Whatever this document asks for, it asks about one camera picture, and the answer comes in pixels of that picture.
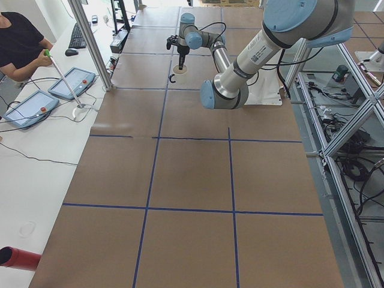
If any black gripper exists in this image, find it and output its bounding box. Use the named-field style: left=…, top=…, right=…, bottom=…
left=176, top=38, right=190, bottom=71

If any white smiley mug black handle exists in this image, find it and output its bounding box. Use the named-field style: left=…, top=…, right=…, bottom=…
left=169, top=65, right=188, bottom=85

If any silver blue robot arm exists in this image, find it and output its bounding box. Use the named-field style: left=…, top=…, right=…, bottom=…
left=166, top=1, right=355, bottom=109

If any person hand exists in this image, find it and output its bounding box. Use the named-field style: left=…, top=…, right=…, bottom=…
left=36, top=51, right=52, bottom=67

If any far teach pendant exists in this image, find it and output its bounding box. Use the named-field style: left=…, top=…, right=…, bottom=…
left=48, top=67, right=96, bottom=100

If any teach pendant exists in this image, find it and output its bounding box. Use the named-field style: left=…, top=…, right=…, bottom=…
left=3, top=90, right=59, bottom=128
left=48, top=67, right=96, bottom=100

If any black keyboard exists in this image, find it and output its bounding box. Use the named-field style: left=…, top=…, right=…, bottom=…
left=68, top=23, right=86, bottom=49

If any black computer mouse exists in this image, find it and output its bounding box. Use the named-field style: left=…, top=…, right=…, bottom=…
left=65, top=48, right=79, bottom=57

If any near teach pendant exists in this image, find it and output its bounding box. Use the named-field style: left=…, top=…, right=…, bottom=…
left=3, top=90, right=59, bottom=128

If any person in black shirt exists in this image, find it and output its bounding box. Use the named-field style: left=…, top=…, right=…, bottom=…
left=1, top=12, right=53, bottom=82

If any red cylinder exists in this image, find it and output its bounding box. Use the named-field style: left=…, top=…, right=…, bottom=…
left=1, top=247, right=41, bottom=271

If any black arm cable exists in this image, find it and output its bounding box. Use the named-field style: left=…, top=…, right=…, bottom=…
left=197, top=21, right=227, bottom=43

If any aluminium frame post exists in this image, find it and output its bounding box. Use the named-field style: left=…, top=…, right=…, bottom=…
left=68, top=0, right=113, bottom=91

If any metal stick green handle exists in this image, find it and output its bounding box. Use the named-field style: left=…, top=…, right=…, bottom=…
left=43, top=49, right=85, bottom=109

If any aluminium side frame rail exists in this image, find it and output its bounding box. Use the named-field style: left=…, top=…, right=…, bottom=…
left=299, top=44, right=384, bottom=288

